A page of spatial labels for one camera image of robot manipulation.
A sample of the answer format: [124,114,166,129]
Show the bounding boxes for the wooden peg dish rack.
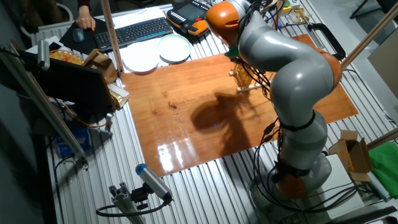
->
[229,63,271,93]

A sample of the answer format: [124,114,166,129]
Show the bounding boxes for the silver camera blue cap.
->
[135,163,174,202]

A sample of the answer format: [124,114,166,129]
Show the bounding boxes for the small white box gold contents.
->
[107,83,131,110]

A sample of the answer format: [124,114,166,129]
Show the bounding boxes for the white paper sheet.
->
[111,6,166,29]

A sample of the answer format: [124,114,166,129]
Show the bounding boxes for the orange cable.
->
[63,104,108,129]

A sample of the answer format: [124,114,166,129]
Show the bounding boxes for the black camera cable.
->
[95,198,172,218]

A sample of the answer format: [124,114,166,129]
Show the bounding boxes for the bare person hand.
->
[75,5,96,32]

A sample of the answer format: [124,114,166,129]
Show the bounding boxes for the blue packet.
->
[55,127,92,158]

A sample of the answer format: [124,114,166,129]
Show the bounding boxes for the pale blue roll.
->
[368,172,391,203]

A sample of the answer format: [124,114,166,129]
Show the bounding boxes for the black mouse pad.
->
[58,17,108,55]

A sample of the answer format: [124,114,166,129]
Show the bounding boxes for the white flat box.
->
[317,154,365,219]

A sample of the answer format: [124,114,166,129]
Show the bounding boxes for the black carrying handle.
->
[307,22,346,62]

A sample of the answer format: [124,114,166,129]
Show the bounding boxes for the white ribbed panel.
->
[30,21,78,46]

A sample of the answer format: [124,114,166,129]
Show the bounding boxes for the gold metal part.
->
[289,6,310,25]

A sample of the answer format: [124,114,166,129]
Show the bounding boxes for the dark computer mouse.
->
[72,27,85,44]

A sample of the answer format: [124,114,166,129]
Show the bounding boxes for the black orange teach pendant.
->
[166,0,210,36]

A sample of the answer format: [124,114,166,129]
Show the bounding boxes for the black keyboard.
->
[93,16,174,54]

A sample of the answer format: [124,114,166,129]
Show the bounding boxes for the open cardboard box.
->
[328,129,374,183]

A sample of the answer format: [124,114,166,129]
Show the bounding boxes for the aluminium profile stand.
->
[108,182,147,224]

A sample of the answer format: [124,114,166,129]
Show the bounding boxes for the yellow emergency stop box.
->
[279,0,293,14]

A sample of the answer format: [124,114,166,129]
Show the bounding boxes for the black monitor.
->
[30,57,116,115]

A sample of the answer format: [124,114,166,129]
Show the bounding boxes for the aluminium frame beam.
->
[0,42,90,170]

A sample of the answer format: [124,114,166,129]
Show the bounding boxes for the grey metal clamp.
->
[104,112,114,135]

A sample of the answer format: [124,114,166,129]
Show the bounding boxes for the pale green plate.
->
[157,34,192,64]

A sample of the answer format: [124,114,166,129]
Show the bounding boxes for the brown cardboard box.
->
[82,49,118,85]

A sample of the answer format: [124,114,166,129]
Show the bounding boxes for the green cloth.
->
[368,141,398,200]

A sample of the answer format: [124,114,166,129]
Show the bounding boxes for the wooden frame post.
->
[340,2,398,71]
[366,127,398,151]
[99,0,125,74]

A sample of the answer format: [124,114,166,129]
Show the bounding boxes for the grey panel board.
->
[368,26,398,100]

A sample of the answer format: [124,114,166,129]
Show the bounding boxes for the wicker basket with contents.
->
[49,49,85,66]

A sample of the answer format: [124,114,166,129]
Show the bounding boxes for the black chair base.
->
[349,0,398,20]

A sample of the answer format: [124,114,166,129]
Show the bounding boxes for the white plate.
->
[122,41,160,74]

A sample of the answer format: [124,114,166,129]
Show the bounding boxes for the yellow woven wicker dish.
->
[232,62,254,90]

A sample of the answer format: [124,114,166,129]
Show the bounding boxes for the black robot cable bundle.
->
[239,0,368,215]

